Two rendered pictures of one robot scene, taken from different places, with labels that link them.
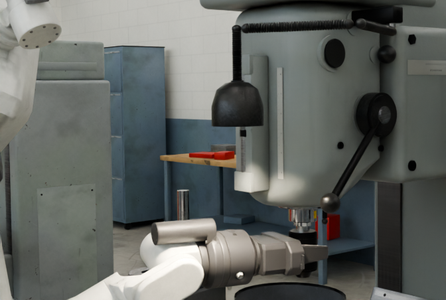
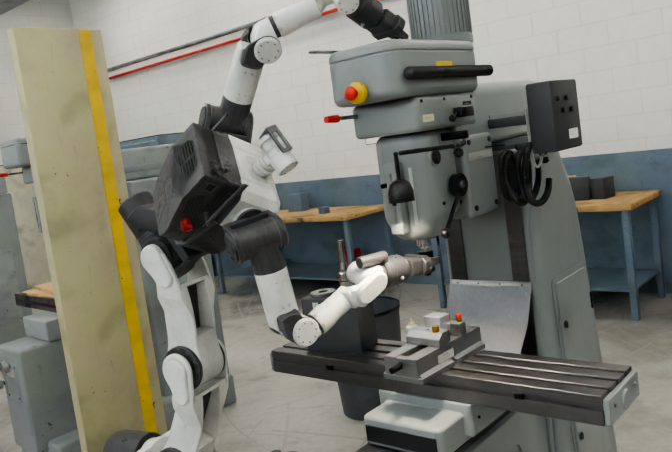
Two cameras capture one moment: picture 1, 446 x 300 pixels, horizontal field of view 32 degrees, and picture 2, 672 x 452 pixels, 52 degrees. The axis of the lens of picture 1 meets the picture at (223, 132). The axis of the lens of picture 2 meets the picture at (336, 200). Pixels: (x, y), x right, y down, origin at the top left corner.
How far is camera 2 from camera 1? 0.92 m
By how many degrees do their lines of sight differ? 10
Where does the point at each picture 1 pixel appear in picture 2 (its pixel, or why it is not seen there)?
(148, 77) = not seen: hidden behind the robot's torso
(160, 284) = (369, 287)
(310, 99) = (428, 182)
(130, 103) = not seen: hidden behind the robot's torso
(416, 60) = (471, 152)
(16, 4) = (275, 153)
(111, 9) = (137, 104)
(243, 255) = (403, 267)
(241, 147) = (394, 211)
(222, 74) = not seen: hidden behind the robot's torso
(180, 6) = (200, 96)
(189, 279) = (381, 282)
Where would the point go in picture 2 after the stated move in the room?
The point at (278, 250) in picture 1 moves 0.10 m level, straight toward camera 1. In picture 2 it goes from (418, 262) to (426, 267)
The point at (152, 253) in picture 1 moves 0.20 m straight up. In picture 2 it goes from (357, 273) to (348, 205)
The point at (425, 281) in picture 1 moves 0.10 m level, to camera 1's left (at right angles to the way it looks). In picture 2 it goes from (481, 270) to (454, 275)
